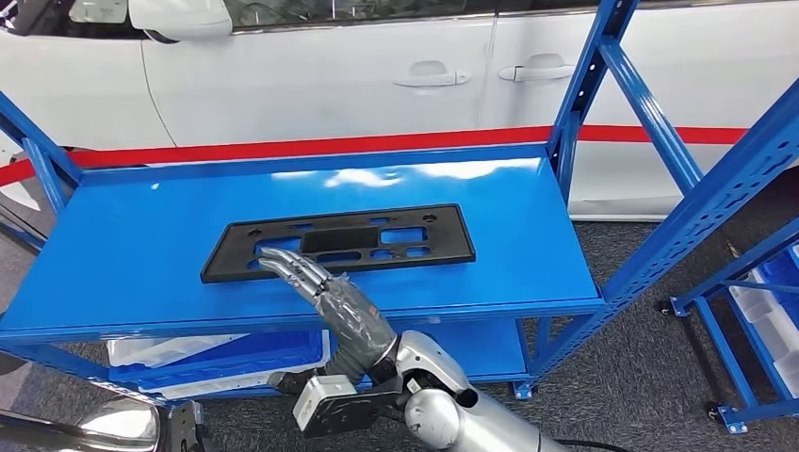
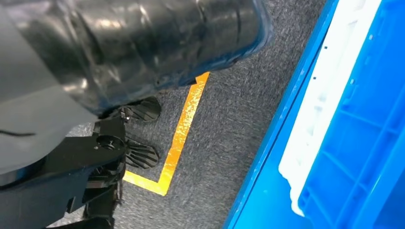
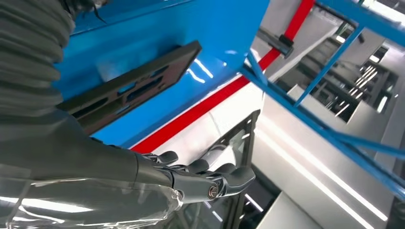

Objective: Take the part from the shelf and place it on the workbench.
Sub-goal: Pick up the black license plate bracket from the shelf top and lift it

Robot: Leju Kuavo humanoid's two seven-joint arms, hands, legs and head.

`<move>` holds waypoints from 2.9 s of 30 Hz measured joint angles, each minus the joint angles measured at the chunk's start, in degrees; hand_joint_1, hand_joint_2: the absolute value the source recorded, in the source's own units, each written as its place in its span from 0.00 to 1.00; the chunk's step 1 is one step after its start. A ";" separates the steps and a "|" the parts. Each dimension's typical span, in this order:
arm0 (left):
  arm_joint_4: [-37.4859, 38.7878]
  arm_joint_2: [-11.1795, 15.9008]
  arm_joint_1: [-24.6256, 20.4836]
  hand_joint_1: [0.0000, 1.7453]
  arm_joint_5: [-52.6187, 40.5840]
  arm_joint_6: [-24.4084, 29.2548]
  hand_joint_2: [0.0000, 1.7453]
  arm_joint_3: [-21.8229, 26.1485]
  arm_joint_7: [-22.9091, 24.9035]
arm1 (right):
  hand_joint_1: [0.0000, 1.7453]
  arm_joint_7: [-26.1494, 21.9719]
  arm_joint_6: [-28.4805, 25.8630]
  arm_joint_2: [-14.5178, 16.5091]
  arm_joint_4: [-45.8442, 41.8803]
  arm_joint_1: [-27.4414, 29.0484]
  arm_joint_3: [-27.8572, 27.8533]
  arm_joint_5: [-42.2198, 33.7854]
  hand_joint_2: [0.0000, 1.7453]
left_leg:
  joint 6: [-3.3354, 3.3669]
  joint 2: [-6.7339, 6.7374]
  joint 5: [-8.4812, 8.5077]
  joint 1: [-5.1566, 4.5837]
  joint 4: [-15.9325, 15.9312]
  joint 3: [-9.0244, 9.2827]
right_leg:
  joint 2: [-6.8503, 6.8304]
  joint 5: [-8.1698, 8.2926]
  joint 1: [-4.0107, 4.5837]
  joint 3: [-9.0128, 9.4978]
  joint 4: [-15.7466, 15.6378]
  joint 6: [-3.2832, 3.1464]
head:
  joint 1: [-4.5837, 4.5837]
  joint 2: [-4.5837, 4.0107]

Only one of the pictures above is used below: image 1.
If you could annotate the white car side mirror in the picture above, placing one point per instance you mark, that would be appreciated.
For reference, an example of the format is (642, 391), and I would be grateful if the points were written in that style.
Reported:
(181, 19)

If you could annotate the chrome stanchion post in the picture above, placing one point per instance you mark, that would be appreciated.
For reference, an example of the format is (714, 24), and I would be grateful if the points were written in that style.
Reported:
(118, 424)

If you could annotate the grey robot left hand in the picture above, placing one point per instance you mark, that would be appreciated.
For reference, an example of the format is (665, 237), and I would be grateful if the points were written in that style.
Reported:
(187, 430)

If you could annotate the white car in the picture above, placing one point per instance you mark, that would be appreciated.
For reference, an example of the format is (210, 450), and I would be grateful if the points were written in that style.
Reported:
(281, 81)

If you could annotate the blue metal shelf rack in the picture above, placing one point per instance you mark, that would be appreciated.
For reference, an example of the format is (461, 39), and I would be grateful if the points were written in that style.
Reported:
(718, 349)
(125, 249)

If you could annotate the red barrier belt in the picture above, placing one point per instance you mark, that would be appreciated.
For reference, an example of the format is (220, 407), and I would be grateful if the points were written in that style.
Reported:
(312, 146)

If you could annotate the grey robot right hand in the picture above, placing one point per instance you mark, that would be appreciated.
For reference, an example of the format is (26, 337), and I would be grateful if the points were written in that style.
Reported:
(349, 318)

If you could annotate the black plastic frame part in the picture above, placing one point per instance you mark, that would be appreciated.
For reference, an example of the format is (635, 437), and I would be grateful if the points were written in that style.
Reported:
(452, 246)

